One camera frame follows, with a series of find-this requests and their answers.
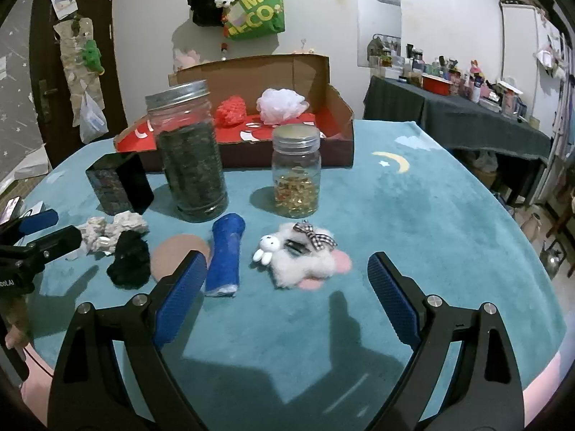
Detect cream crochet scrunchie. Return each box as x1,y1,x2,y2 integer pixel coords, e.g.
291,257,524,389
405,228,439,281
76,211,149,256

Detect brown door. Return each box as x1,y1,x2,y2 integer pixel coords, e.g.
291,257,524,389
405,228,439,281
28,0,129,180

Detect cluttered side table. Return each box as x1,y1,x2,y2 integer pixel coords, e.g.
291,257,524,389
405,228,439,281
366,33,540,126

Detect red mesh bath pouf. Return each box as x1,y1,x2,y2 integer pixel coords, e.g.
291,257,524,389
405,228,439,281
215,94,247,127

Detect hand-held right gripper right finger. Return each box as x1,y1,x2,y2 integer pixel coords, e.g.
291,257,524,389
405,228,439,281
367,251,524,431

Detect green tote bag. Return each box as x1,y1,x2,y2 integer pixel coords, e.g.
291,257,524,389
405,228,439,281
225,0,287,40

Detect white fluffy plush charm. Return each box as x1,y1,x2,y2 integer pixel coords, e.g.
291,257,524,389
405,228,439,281
252,221,352,290

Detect wall mirror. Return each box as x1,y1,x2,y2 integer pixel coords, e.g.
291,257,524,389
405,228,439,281
355,0,402,69

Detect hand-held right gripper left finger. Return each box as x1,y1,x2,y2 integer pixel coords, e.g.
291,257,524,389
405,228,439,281
52,251,208,431

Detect table with dark cloth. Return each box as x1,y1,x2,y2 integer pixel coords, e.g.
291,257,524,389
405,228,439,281
363,75,552,207

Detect red-lined cardboard box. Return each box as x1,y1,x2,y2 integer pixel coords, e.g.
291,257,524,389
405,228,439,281
114,54,355,172

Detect picture on door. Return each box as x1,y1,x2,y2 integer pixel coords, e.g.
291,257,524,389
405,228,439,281
49,0,75,21

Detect silver kettle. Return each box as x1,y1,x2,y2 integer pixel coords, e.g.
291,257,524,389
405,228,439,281
539,240,567,279

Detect black scrunchie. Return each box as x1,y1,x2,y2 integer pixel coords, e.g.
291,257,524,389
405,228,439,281
106,230,152,287

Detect small glass jar golden contents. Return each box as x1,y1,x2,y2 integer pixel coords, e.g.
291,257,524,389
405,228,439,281
272,125,322,217

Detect beige hanging fabric organizer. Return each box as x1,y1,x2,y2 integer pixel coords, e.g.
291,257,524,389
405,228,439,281
54,18,106,113

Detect large glass jar metal lid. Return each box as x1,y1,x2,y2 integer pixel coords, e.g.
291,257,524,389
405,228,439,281
144,80,230,224

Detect patterned book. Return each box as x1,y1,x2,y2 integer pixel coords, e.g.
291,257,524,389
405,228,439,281
0,195,23,225

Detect patterned tin box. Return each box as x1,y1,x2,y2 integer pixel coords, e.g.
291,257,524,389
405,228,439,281
85,152,155,216

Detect white mesh bath pouf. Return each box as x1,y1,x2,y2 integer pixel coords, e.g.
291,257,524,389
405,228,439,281
256,88,310,124

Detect blue cloth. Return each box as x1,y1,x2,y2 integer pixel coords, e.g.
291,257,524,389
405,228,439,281
205,213,246,298

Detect metal door handle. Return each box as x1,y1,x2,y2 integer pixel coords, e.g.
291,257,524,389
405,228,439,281
38,80,54,123

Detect pink plush toy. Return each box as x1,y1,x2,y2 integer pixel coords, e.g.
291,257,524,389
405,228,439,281
173,47,203,75

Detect beige powder puff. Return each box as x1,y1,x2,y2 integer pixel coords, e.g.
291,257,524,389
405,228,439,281
149,235,212,283

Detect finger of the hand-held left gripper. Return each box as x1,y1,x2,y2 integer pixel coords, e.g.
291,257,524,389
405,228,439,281
27,226,83,263
13,209,59,236

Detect green plush toy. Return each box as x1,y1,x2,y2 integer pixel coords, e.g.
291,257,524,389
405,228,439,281
81,40,105,75

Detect clear plastic bag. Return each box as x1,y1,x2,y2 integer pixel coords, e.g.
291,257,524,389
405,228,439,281
80,92,109,144

